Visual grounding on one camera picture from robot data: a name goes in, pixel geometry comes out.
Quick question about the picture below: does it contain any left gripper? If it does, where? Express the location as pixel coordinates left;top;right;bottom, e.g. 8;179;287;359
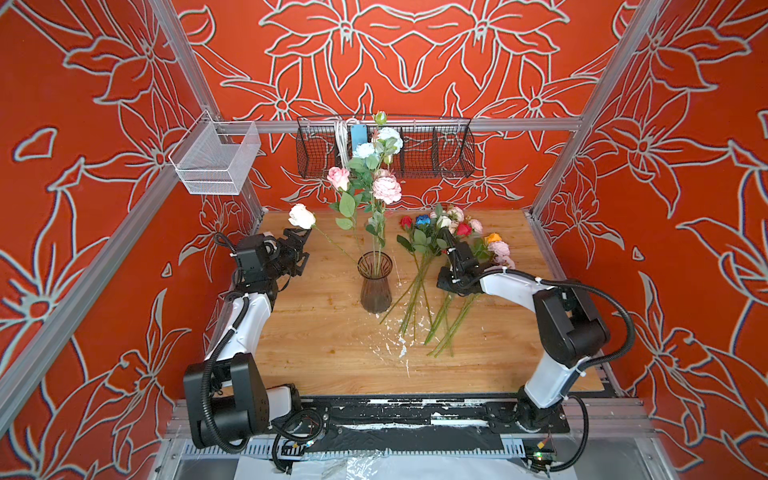
264;228;310;281

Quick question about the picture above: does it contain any white rose stem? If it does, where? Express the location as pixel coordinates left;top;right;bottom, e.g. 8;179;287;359
288;203;357;263

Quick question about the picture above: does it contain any dark ribbed glass vase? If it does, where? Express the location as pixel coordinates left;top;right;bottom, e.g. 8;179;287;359
357;251;393;314

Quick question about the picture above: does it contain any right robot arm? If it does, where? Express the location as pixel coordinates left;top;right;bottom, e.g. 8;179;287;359
437;229;636;433

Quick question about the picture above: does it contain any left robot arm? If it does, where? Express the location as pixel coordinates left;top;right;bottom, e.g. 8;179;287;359
183;228;311;454

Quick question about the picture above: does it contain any dark red rose stem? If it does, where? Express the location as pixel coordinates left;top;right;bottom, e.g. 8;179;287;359
456;222;473;237

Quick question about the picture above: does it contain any light blue power strip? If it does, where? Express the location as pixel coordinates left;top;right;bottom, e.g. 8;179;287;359
349;124;369;150

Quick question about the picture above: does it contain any small circuit board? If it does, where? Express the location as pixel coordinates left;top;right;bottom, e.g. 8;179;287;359
525;442;557;472

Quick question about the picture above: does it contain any clear acrylic wall bin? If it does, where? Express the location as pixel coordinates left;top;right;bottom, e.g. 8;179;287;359
168;110;262;196

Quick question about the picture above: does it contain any black wire wall basket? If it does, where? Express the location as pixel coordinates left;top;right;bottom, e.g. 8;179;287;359
296;115;477;179

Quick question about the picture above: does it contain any white coiled cable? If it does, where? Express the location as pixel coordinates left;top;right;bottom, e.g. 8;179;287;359
334;119;353;172

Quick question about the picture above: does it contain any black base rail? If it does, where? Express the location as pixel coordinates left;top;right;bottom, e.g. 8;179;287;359
300;393;572;456

